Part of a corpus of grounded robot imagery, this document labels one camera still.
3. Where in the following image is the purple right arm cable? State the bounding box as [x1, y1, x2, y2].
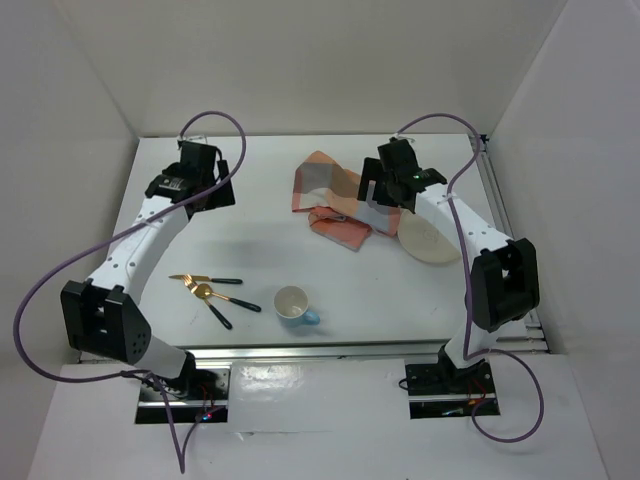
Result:
[397, 112, 545, 444]

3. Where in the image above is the blue mug white inside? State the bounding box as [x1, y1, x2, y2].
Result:
[273, 286, 320, 329]

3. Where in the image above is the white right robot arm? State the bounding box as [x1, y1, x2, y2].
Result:
[358, 158, 540, 392]

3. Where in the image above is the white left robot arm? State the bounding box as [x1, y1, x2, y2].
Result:
[61, 158, 235, 399]

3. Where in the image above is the aluminium front rail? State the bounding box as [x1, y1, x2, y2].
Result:
[79, 338, 549, 363]

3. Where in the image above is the cream round plate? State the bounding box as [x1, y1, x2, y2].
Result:
[397, 210, 461, 265]

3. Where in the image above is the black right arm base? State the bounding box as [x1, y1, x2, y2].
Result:
[398, 361, 500, 420]

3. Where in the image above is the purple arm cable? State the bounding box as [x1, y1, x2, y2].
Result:
[12, 110, 248, 475]
[397, 112, 545, 444]

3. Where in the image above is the aluminium side rail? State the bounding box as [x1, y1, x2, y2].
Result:
[476, 134, 549, 354]

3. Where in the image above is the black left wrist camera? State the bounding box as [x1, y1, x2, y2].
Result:
[178, 141, 230, 183]

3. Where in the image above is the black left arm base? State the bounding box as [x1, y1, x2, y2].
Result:
[135, 366, 231, 425]

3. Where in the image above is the orange checkered cloth placemat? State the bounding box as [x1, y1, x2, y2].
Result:
[291, 151, 401, 251]

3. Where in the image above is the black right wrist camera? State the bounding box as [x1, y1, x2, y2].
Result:
[377, 139, 421, 177]

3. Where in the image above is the gold knife black handle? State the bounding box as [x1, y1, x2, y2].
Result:
[168, 274, 244, 285]

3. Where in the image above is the gold spoon black handle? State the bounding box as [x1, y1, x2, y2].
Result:
[194, 284, 262, 313]

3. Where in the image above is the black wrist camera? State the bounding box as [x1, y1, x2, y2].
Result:
[377, 139, 421, 177]
[178, 141, 230, 183]

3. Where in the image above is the gold fork black handle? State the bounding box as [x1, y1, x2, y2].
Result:
[182, 275, 233, 330]

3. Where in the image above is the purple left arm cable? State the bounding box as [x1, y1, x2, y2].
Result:
[12, 110, 248, 475]

